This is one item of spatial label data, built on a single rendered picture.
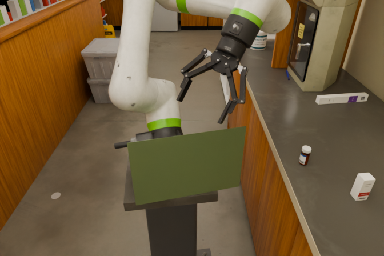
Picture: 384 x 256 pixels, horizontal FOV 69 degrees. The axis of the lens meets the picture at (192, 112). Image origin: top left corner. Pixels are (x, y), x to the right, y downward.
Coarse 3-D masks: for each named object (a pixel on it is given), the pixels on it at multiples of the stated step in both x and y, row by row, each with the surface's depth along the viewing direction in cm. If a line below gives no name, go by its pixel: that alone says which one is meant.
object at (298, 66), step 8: (304, 8) 158; (312, 8) 147; (304, 16) 158; (312, 16) 147; (296, 24) 170; (304, 24) 158; (312, 24) 147; (296, 32) 170; (304, 32) 158; (312, 32) 147; (296, 40) 170; (304, 40) 158; (312, 40) 148; (296, 48) 170; (304, 48) 158; (304, 56) 158; (288, 64) 184; (296, 64) 170; (304, 64) 158; (296, 72) 170; (304, 72) 158; (304, 80) 160
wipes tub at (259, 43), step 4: (260, 32) 219; (264, 32) 219; (260, 36) 220; (264, 36) 221; (256, 40) 223; (260, 40) 222; (264, 40) 223; (256, 44) 224; (260, 44) 224; (264, 44) 225; (252, 48) 228; (256, 48) 226; (260, 48) 225; (264, 48) 227
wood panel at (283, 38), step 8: (288, 0) 172; (296, 0) 172; (360, 0) 172; (296, 8) 174; (288, 24) 179; (352, 24) 179; (280, 32) 182; (288, 32) 182; (352, 32) 182; (280, 40) 185; (288, 40) 185; (280, 48) 187; (288, 48) 187; (280, 56) 190; (344, 56) 190; (272, 64) 194; (280, 64) 193
